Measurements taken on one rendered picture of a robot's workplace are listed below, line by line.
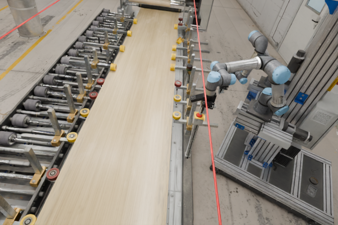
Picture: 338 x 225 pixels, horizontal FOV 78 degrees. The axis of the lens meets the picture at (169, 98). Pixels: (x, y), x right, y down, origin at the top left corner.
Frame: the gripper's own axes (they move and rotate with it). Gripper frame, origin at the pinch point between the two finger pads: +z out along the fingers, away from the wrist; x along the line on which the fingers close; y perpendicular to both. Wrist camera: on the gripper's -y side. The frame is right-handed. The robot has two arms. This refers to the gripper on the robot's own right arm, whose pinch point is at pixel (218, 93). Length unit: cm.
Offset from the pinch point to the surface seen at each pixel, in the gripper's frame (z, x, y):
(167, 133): -7, -74, -56
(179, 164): 21, -85, -41
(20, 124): 1, -75, -181
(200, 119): -38, -83, -34
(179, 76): 21, 55, -43
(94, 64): -14, 6, -143
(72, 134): -8, -87, -131
